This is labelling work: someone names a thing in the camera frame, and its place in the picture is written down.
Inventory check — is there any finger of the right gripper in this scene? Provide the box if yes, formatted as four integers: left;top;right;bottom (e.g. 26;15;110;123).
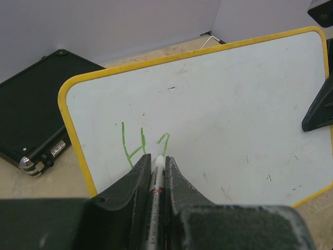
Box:
302;39;333;132

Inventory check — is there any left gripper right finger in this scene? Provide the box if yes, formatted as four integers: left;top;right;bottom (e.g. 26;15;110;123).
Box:
165;157;316;249

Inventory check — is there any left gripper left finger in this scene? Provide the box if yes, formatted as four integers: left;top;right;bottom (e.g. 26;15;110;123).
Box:
1;154;151;249

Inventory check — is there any white marker pen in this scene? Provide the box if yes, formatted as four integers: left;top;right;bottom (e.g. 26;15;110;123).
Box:
138;155;165;249

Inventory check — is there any orange framed whiteboard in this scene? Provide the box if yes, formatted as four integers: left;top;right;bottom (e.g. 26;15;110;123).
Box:
58;26;332;206

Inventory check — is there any black hard case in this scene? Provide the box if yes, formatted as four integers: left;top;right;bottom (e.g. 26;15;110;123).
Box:
1;49;103;177

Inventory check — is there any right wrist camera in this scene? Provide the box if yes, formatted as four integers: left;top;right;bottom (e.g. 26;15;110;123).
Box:
308;0;333;28

